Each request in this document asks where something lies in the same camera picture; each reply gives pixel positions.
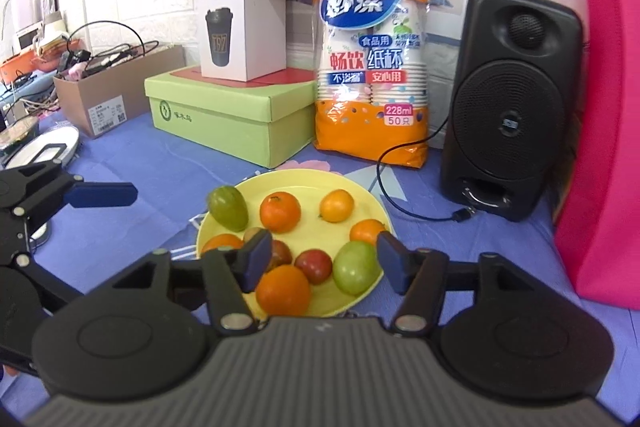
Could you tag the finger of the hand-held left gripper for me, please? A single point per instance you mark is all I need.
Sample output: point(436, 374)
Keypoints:
point(102, 195)
point(50, 279)

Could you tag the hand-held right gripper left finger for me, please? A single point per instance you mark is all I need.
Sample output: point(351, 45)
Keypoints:
point(255, 257)

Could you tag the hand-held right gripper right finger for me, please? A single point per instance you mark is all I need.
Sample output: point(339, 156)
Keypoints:
point(392, 257)

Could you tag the small pale tomato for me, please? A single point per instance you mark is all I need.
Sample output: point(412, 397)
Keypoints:
point(251, 234)

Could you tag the red tomato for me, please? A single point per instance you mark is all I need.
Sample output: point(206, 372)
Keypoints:
point(280, 253)
point(313, 266)

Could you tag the green tomato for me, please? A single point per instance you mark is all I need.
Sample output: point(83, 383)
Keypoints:
point(227, 207)
point(356, 268)

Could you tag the large orange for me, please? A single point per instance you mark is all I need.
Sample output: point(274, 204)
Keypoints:
point(282, 289)

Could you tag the small yellow-orange citrus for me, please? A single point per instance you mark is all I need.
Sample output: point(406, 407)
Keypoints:
point(336, 205)

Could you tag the yellow plastic plate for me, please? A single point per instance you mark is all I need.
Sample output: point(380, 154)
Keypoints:
point(310, 187)

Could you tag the blue printed tablecloth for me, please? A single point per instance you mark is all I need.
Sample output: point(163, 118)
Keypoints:
point(165, 177)

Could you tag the white round dish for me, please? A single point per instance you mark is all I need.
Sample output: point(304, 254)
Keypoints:
point(45, 147)

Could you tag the brown cardboard box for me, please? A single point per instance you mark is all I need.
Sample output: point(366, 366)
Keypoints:
point(125, 97)

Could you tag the dark bowl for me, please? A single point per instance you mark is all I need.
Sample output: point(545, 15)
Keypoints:
point(17, 134)

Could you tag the light green shoe box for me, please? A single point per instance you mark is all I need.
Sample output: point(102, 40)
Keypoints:
point(215, 117)

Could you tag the orange tray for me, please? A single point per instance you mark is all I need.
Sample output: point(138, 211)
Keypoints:
point(25, 62)

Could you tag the black speaker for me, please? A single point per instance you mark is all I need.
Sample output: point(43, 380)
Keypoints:
point(510, 107)

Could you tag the orange paper cup pack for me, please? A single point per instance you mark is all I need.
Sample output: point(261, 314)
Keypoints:
point(372, 57)

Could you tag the white cup box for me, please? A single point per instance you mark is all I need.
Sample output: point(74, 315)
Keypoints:
point(235, 32)

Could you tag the pink tote bag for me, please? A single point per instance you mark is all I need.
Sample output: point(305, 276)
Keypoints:
point(605, 107)

